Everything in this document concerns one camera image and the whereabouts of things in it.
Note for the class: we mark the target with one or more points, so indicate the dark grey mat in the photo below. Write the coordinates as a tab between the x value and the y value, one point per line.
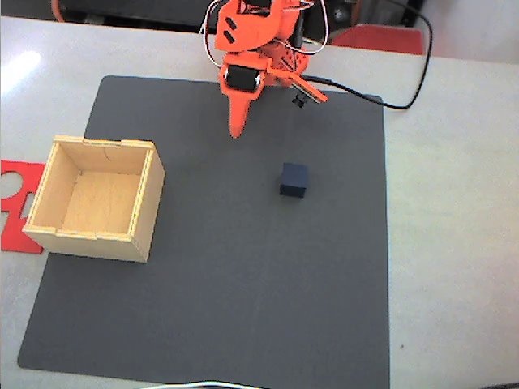
243	263

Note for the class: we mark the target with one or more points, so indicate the red flat plate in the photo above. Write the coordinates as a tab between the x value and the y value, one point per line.
381	38

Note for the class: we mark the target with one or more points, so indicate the dark blue cube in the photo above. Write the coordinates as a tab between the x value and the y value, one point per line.
294	178

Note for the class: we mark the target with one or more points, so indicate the open wooden box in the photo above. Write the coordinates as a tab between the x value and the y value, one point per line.
101	202

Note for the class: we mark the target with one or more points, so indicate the red sheet with cutouts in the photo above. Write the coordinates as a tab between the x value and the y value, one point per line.
16	237

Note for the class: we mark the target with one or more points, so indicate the orange bracket with black camera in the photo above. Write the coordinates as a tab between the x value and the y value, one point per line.
302	84

